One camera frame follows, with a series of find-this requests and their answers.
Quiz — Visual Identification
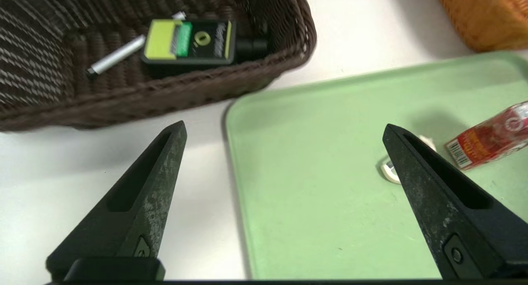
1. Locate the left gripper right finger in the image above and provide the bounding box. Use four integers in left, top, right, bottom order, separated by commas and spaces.
382, 123, 528, 279

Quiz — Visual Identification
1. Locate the red cartoon milk carton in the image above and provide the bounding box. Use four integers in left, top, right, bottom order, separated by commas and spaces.
444, 101, 528, 171

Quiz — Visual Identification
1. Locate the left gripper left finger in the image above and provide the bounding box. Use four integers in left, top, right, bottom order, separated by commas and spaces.
45, 120, 188, 279

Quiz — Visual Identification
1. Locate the black pump bottle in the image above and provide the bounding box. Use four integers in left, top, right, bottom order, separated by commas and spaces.
140, 19, 271, 67

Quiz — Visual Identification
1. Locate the white pen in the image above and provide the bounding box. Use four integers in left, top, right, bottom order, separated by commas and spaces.
86, 11, 187, 80

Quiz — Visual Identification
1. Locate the light green plastic tray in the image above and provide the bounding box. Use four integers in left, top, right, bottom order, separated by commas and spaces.
225, 50, 528, 279

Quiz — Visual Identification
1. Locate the orange wicker basket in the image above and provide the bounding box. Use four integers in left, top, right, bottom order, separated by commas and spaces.
437, 0, 528, 52

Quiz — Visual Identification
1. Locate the dark brown wicker basket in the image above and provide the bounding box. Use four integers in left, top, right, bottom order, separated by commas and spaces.
0, 0, 317, 132

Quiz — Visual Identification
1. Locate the white peeler with grey handle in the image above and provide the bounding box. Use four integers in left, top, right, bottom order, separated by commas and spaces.
379, 134, 438, 184

